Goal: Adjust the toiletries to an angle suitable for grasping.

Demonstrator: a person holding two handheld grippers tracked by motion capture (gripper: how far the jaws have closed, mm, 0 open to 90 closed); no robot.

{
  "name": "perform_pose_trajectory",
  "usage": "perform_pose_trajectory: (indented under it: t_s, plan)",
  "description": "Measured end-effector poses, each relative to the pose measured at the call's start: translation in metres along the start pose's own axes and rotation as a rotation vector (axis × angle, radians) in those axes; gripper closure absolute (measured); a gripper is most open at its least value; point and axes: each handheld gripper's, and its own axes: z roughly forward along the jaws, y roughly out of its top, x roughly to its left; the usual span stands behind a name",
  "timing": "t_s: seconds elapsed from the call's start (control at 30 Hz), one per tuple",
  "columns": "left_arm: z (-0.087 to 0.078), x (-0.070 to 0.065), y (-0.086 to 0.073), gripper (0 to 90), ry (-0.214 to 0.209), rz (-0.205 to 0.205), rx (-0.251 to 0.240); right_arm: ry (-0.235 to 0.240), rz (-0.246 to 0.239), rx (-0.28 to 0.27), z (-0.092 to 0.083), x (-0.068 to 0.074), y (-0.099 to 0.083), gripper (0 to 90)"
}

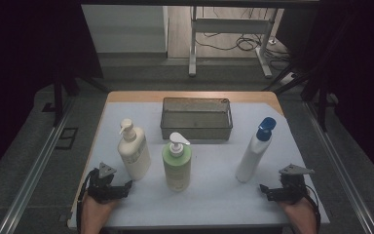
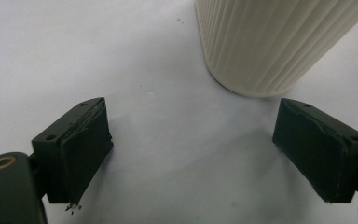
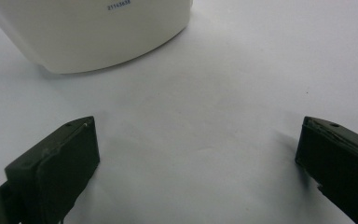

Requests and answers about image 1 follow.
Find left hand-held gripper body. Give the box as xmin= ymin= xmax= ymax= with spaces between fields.
xmin=87 ymin=161 xmax=125 ymax=205

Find green pump bottle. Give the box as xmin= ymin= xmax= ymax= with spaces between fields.
xmin=161 ymin=131 xmax=193 ymax=193

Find white cabinet panel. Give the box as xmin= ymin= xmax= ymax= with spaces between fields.
xmin=81 ymin=4 xmax=169 ymax=55

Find white power strip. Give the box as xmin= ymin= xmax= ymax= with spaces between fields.
xmin=280 ymin=72 xmax=298 ymax=86

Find white bottle with blue cap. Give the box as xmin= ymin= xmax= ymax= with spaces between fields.
xmin=235 ymin=116 xmax=278 ymax=184

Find person's right hand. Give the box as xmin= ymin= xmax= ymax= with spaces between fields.
xmin=277 ymin=195 xmax=318 ymax=227

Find black cables on floor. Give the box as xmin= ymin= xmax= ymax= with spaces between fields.
xmin=194 ymin=7 xmax=291 ymax=71

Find light blue mat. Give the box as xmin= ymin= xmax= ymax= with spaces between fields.
xmin=67 ymin=101 xmax=331 ymax=229

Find black metal stand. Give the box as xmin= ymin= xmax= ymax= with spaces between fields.
xmin=52 ymin=62 xmax=111 ymax=129
xmin=262 ymin=62 xmax=330 ymax=133

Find person's left hand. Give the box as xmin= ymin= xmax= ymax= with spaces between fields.
xmin=81 ymin=195 xmax=122 ymax=227

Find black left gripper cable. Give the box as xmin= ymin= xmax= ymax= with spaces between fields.
xmin=76 ymin=168 xmax=99 ymax=234

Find aluminium rail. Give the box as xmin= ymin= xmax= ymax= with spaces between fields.
xmin=303 ymin=100 xmax=374 ymax=234
xmin=0 ymin=97 xmax=76 ymax=234

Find grey metal mesh basket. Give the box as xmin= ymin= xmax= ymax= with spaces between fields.
xmin=160 ymin=97 xmax=234 ymax=141

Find cream pump bottle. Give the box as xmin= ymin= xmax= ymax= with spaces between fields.
xmin=117 ymin=118 xmax=152 ymax=181

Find white metal desk frame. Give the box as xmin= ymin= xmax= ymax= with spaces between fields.
xmin=188 ymin=5 xmax=274 ymax=79

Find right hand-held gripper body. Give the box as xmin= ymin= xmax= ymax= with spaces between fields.
xmin=278 ymin=164 xmax=316 ymax=205

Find dark curtain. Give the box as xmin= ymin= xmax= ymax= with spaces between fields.
xmin=0 ymin=0 xmax=104 ymax=186
xmin=276 ymin=0 xmax=374 ymax=191

